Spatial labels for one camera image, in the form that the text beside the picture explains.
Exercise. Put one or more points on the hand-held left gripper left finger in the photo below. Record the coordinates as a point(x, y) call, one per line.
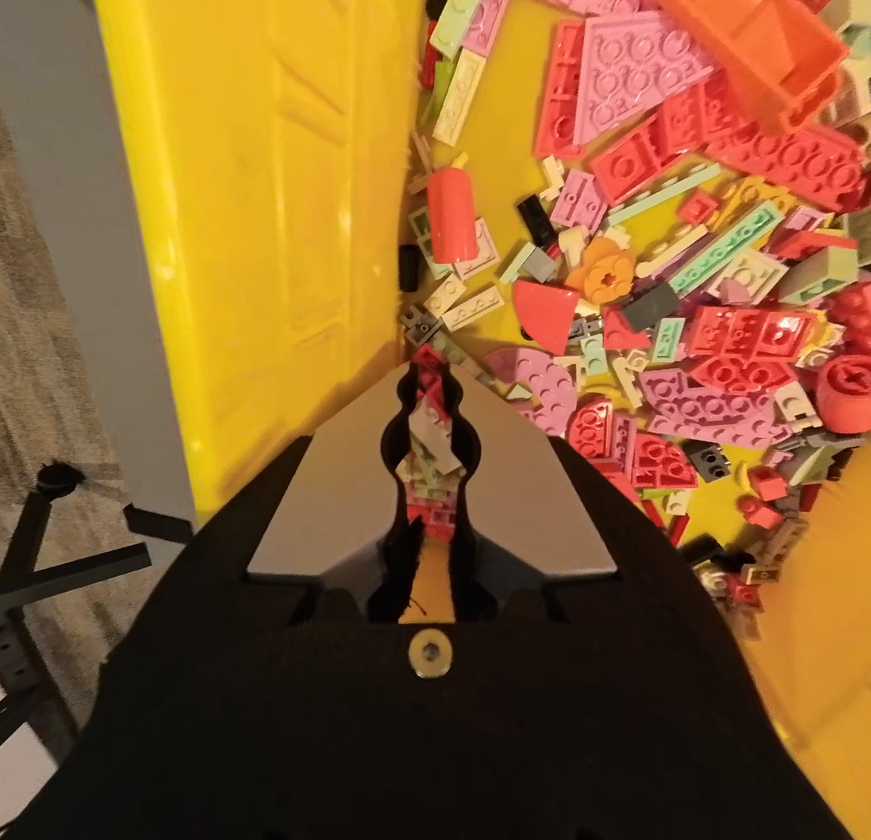
point(326, 500)

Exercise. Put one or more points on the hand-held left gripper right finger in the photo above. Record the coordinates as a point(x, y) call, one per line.
point(537, 506)

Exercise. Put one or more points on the pile of toy bricks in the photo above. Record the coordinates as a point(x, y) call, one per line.
point(680, 377)

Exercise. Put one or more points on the yellow plastic bin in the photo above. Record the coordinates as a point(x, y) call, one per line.
point(272, 173)

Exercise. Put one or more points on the black tripod stand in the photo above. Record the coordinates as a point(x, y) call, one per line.
point(68, 571)

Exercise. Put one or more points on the orange brick separator tool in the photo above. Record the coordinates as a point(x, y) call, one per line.
point(748, 37)

